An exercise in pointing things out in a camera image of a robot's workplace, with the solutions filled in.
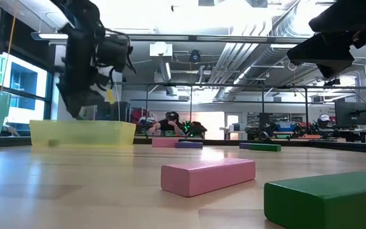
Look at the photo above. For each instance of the yellow tape tag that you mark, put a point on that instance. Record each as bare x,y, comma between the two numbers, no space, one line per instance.
110,96

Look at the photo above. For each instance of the black hanging camera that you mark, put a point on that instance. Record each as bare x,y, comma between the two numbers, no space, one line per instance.
195,56

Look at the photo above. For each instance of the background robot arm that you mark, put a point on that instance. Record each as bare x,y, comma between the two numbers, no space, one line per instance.
199,128

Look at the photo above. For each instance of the white ceiling box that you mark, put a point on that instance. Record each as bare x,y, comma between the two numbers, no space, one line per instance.
160,49

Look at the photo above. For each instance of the cluttered background workbench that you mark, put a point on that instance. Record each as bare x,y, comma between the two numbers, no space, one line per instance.
329,135

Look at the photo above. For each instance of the black metal workstation frame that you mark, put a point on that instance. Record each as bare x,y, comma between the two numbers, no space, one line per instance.
170,84

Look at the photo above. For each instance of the person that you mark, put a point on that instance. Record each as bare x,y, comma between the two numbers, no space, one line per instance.
170,122
323,122
167,115

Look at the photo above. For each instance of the rig LED light bar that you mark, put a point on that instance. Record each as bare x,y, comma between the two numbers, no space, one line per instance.
202,38

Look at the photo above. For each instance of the silver ceiling duct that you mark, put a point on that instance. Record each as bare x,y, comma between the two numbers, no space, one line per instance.
224,63

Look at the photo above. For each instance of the yellow plastic bin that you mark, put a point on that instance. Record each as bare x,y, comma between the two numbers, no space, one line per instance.
106,133

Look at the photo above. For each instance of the white round pillar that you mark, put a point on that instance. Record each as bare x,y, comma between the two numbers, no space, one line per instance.
117,86

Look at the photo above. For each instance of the black computer monitor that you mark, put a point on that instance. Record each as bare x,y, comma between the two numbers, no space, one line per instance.
351,114

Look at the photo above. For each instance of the black aluminium table frame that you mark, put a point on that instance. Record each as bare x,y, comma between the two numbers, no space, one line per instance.
14,140

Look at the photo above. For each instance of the pink wooden block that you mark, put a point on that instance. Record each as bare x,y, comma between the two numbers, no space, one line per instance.
164,143
202,178

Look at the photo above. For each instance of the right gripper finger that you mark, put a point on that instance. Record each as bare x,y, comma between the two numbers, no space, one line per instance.
354,16
326,54

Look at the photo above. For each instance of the black equipment case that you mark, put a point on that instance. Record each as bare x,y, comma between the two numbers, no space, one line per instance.
121,111

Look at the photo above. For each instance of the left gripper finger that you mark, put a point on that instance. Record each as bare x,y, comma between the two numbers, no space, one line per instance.
103,83
75,101

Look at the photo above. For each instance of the purple wooden block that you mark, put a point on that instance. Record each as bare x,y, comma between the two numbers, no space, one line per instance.
244,146
189,145

